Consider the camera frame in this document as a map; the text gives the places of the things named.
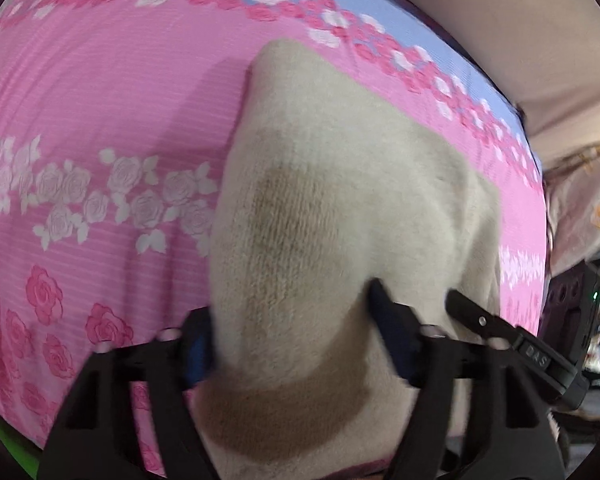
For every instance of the cream knitted sock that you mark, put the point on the cream knitted sock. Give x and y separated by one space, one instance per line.
328 186

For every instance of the white patterned pillow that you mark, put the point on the white patterned pillow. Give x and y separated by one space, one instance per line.
572 192

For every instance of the pink floral bed sheet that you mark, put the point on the pink floral bed sheet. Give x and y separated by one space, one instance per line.
116 121

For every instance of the beige blanket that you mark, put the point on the beige blanket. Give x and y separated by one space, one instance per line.
544 56

